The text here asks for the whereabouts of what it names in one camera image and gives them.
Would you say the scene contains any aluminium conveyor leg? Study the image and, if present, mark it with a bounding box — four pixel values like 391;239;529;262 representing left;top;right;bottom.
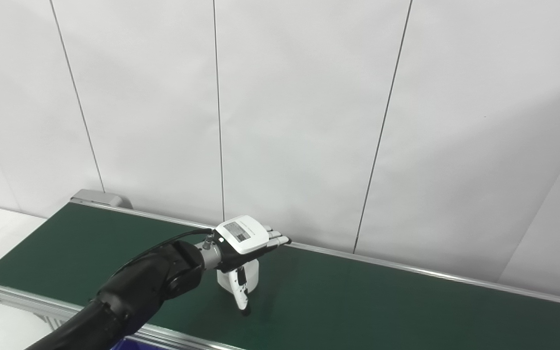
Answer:
36;313;74;334

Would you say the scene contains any gray conveyor end housing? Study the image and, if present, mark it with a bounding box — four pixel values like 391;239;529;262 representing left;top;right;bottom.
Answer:
70;189;133;210

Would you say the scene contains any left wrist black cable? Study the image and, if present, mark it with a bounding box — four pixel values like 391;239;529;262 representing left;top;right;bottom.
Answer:
112;228;215;279

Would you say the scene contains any white hexagonal plastic part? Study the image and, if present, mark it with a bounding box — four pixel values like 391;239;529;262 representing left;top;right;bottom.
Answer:
216;258;260;295

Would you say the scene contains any green conveyor belt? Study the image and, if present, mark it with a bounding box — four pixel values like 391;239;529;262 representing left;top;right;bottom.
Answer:
0;201;560;350

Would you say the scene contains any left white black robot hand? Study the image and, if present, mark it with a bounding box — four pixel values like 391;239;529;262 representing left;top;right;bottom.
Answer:
211;215;292;317

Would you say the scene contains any blue plastic bin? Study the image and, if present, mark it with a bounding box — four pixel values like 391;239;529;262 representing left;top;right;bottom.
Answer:
112;337;166;350

